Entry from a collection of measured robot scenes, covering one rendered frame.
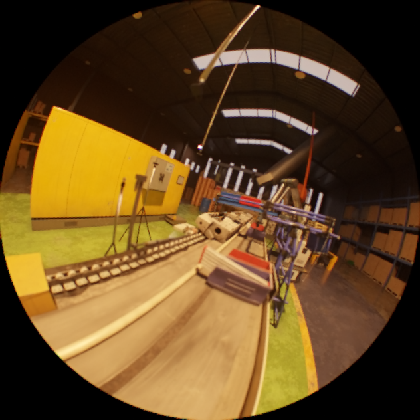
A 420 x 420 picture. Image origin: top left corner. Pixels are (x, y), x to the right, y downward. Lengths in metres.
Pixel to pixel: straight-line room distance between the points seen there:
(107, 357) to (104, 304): 0.22
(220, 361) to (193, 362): 0.09
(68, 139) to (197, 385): 2.75
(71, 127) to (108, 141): 0.78
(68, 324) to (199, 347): 0.45
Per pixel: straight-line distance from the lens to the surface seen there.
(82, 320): 0.58
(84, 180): 2.72
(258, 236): 2.43
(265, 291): 0.78
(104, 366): 0.51
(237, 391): 0.55
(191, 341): 0.57
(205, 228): 1.55
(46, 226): 2.83
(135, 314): 0.56
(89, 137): 2.68
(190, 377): 0.51
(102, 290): 0.67
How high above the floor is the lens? 1.24
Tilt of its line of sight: 6 degrees down
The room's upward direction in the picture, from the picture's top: 18 degrees clockwise
